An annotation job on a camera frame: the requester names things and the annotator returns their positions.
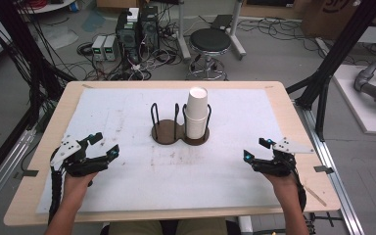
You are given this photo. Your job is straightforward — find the person's right hand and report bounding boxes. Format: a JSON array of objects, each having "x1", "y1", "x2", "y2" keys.
[{"x1": 261, "y1": 172, "x2": 301, "y2": 201}]

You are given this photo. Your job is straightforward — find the white table mat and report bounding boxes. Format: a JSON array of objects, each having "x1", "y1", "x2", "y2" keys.
[{"x1": 34, "y1": 87, "x2": 296, "y2": 215}]

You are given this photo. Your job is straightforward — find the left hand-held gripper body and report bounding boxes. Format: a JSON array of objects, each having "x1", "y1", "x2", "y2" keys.
[{"x1": 49, "y1": 133, "x2": 111, "y2": 179}]

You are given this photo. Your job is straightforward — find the grey power supply unit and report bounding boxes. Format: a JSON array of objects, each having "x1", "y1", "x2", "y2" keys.
[
  {"x1": 103, "y1": 34, "x2": 120, "y2": 63},
  {"x1": 90, "y1": 34, "x2": 108, "y2": 63}
]

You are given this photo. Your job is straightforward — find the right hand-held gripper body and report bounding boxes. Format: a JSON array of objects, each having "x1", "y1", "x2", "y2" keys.
[{"x1": 251, "y1": 136, "x2": 316, "y2": 179}]

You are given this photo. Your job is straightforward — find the thin wooden stick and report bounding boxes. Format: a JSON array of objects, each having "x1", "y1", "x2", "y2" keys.
[{"x1": 303, "y1": 183, "x2": 328, "y2": 208}]

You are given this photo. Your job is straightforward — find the brown cardboard box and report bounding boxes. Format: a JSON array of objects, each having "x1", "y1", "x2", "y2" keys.
[{"x1": 301, "y1": 0, "x2": 376, "y2": 41}]

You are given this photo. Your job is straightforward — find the small white box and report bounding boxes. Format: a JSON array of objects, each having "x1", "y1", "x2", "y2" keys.
[{"x1": 126, "y1": 7, "x2": 141, "y2": 24}]

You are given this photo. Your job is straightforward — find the white platform board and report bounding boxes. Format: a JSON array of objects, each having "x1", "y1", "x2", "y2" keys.
[{"x1": 332, "y1": 63, "x2": 376, "y2": 136}]

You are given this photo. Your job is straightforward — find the black computer tower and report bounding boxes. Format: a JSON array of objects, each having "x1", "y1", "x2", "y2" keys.
[
  {"x1": 115, "y1": 11, "x2": 142, "y2": 65},
  {"x1": 139, "y1": 5, "x2": 161, "y2": 54}
]

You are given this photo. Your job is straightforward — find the black round stool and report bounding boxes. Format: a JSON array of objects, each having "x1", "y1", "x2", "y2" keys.
[{"x1": 185, "y1": 27, "x2": 233, "y2": 81}]

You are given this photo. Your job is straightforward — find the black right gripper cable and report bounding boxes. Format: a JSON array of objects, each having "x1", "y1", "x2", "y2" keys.
[{"x1": 290, "y1": 161, "x2": 308, "y2": 213}]

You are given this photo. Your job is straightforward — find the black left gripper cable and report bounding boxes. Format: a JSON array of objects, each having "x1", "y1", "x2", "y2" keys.
[{"x1": 47, "y1": 164, "x2": 64, "y2": 227}]

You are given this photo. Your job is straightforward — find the person's left hand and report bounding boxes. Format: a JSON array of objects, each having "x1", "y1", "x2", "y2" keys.
[{"x1": 62, "y1": 170, "x2": 99, "y2": 204}]

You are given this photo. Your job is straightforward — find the white paper cup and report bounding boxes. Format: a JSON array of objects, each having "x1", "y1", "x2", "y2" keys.
[
  {"x1": 184, "y1": 114, "x2": 209, "y2": 140},
  {"x1": 185, "y1": 85, "x2": 210, "y2": 121}
]

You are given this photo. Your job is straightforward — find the dark wooden wire cup holder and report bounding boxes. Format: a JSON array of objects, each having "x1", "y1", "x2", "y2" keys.
[{"x1": 149, "y1": 102, "x2": 212, "y2": 147}]

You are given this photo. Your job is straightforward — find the black tape piece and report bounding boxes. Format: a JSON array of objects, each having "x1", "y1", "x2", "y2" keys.
[
  {"x1": 12, "y1": 168, "x2": 40, "y2": 180},
  {"x1": 312, "y1": 164, "x2": 335, "y2": 175}
]

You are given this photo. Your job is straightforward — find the aluminium rail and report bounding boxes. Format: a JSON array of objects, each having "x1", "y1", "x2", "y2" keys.
[
  {"x1": 0, "y1": 127, "x2": 37, "y2": 218},
  {"x1": 294, "y1": 100, "x2": 367, "y2": 235}
]

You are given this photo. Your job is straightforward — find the black metal frame post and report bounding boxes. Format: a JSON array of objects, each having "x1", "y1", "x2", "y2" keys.
[
  {"x1": 285, "y1": 0, "x2": 376, "y2": 142},
  {"x1": 0, "y1": 0, "x2": 77, "y2": 194}
]

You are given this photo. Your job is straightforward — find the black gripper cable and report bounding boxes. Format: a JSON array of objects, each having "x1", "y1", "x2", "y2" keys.
[
  {"x1": 290, "y1": 161, "x2": 308, "y2": 213},
  {"x1": 47, "y1": 164, "x2": 64, "y2": 227}
]

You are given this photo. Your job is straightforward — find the white stand legs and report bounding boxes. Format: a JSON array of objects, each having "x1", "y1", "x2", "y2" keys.
[{"x1": 175, "y1": 0, "x2": 248, "y2": 63}]

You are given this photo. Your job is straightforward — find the tangle of floor cables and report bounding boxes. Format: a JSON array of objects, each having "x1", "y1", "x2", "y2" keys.
[{"x1": 58, "y1": 32, "x2": 185, "y2": 82}]

